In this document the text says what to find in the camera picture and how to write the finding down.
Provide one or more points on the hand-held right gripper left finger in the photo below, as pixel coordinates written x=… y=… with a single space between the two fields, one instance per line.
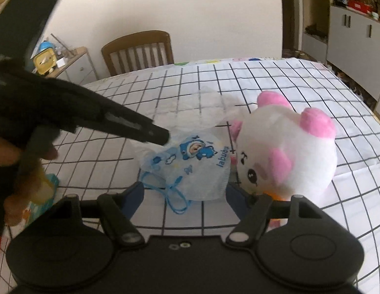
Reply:
x=137 y=194

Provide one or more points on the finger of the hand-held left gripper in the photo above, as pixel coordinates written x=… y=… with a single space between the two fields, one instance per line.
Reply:
x=140 y=130

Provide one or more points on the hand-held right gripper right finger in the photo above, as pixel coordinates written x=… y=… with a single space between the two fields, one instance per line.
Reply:
x=235 y=196

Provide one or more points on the bagged face mask blue print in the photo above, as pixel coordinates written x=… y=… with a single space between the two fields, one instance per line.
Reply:
x=193 y=165

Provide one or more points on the white and pink plush toy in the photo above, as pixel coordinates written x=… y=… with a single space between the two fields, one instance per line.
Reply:
x=288 y=153

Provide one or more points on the person's left hand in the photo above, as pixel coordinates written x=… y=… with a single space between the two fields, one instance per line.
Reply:
x=25 y=180

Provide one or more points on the yellow tissue box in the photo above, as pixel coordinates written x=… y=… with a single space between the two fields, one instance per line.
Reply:
x=45 y=62

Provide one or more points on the small white box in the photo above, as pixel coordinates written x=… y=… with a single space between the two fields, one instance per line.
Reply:
x=61 y=63

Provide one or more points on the wooden dresser with grey drawers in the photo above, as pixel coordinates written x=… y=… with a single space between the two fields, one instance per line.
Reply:
x=78 y=67

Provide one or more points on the blue round toy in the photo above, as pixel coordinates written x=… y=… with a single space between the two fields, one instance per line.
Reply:
x=46 y=46

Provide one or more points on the wooden chair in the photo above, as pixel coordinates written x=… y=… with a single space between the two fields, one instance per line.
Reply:
x=137 y=52

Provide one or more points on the light blue printed packet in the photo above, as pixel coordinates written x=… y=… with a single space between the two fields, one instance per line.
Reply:
x=48 y=186

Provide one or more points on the white checked bed sheet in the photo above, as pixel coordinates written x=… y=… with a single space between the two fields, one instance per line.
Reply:
x=300 y=79

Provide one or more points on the dark wooden door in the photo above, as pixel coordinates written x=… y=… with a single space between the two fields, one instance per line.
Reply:
x=290 y=15

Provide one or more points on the red box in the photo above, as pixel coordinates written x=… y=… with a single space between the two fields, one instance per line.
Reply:
x=361 y=5

